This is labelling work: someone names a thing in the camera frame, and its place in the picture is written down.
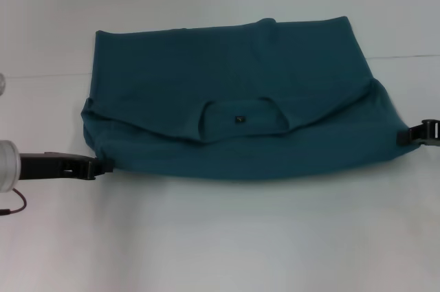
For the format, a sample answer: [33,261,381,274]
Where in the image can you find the left arm cable with plug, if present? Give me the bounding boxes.
[0,188,28,217]

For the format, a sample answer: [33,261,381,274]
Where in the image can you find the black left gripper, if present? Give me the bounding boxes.
[19,151,114,181]

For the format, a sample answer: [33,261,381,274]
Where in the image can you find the teal t-shirt with FREE print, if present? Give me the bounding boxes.
[79,16,423,182]

